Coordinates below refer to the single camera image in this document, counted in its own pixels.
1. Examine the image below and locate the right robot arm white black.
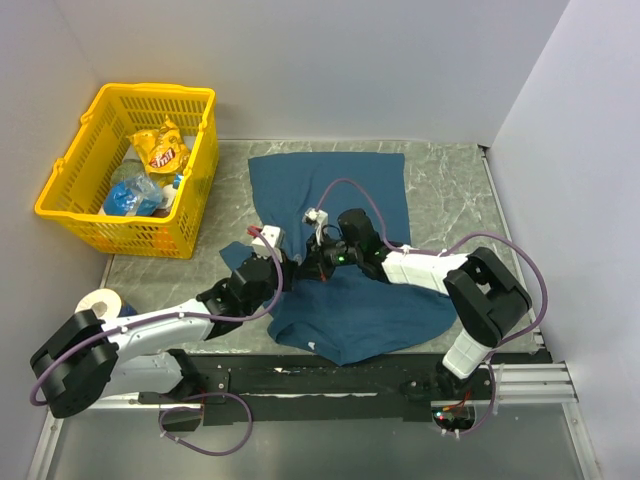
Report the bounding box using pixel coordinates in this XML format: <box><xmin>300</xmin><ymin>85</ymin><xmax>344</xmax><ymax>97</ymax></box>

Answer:
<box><xmin>298</xmin><ymin>208</ymin><xmax>532</xmax><ymax>399</ymax></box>

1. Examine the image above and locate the blue plastic bag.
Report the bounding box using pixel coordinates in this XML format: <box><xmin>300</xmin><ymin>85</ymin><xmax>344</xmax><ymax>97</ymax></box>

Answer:
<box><xmin>102</xmin><ymin>173</ymin><xmax>164</xmax><ymax>217</ymax></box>

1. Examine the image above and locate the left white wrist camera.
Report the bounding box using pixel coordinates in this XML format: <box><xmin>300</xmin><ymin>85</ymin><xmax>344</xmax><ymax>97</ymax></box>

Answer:
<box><xmin>247</xmin><ymin>225</ymin><xmax>284</xmax><ymax>260</ymax></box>

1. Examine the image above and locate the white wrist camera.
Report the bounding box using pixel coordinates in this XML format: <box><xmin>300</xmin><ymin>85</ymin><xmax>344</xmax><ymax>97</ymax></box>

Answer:
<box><xmin>303</xmin><ymin>208</ymin><xmax>329</xmax><ymax>245</ymax></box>
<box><xmin>247</xmin><ymin>225</ymin><xmax>284</xmax><ymax>260</ymax></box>

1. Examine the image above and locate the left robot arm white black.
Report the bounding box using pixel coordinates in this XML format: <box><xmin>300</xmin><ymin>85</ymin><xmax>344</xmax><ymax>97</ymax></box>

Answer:
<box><xmin>30</xmin><ymin>252</ymin><xmax>297</xmax><ymax>418</ymax></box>

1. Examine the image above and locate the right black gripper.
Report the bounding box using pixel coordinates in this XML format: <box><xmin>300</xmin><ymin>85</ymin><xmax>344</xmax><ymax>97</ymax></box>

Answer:
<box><xmin>294</xmin><ymin>231</ymin><xmax>362</xmax><ymax>283</ymax></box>

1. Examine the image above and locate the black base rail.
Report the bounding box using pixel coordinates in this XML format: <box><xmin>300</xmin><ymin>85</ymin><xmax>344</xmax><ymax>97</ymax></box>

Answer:
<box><xmin>134</xmin><ymin>352</ymin><xmax>551</xmax><ymax>427</ymax></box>

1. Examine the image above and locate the small white bottle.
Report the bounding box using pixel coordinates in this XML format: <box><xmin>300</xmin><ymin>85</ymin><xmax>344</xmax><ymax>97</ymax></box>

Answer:
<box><xmin>159</xmin><ymin>174</ymin><xmax>183</xmax><ymax>210</ymax></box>

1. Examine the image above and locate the yellow plastic basket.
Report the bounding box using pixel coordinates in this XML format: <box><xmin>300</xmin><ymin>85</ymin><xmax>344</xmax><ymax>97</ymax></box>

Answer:
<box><xmin>34</xmin><ymin>83</ymin><xmax>219</xmax><ymax>259</ymax></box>

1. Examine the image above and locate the aluminium frame rail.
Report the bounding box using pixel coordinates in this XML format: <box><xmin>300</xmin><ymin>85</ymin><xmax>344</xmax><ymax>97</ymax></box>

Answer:
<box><xmin>27</xmin><ymin>362</ymin><xmax>601</xmax><ymax>480</ymax></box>

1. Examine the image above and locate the yellow snack bag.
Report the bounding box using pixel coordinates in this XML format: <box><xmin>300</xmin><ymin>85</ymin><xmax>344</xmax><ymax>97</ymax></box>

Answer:
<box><xmin>128</xmin><ymin>115</ymin><xmax>191</xmax><ymax>175</ymax></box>

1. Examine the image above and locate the toilet paper roll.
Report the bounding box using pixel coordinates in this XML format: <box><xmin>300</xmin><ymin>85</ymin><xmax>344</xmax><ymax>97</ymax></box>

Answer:
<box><xmin>75</xmin><ymin>288</ymin><xmax>137</xmax><ymax>320</ymax></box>

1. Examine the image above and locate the blue t-shirt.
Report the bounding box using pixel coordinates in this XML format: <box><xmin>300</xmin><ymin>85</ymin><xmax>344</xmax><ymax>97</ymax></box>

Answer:
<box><xmin>248</xmin><ymin>152</ymin><xmax>457</xmax><ymax>365</ymax></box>

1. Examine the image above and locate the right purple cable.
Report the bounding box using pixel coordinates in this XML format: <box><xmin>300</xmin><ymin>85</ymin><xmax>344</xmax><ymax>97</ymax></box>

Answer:
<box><xmin>314</xmin><ymin>178</ymin><xmax>549</xmax><ymax>441</ymax></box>

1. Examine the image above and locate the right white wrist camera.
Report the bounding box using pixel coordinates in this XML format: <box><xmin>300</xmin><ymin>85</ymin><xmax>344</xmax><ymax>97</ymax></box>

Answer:
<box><xmin>303</xmin><ymin>208</ymin><xmax>329</xmax><ymax>245</ymax></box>

